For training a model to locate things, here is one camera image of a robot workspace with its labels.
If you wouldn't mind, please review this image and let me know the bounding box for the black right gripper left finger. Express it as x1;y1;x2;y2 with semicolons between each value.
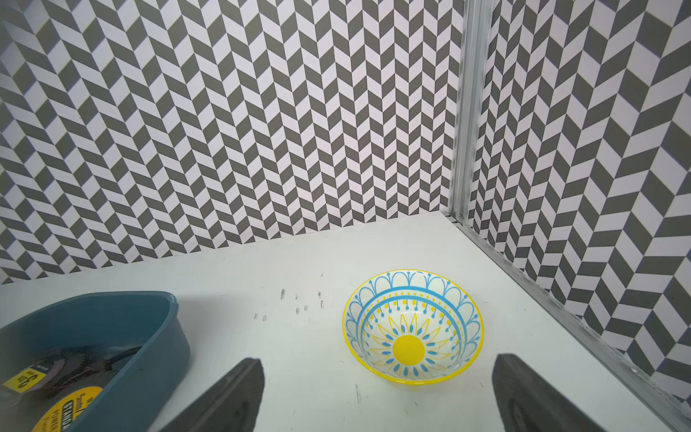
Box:
162;357;266;432

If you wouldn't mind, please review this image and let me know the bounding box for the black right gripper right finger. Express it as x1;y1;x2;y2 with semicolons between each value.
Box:
492;354;604;432

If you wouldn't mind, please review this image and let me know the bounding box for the black yellow standard tape measure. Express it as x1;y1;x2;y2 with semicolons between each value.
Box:
32;385;104;432

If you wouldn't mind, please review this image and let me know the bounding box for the teal plastic storage box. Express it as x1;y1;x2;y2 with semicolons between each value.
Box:
1;292;191;431

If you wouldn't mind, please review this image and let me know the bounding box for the yellow blue patterned bowl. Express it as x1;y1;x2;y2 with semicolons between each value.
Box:
342;269;484;386

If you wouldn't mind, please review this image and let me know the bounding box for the aluminium corner frame post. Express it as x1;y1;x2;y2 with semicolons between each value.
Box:
449;1;690;431

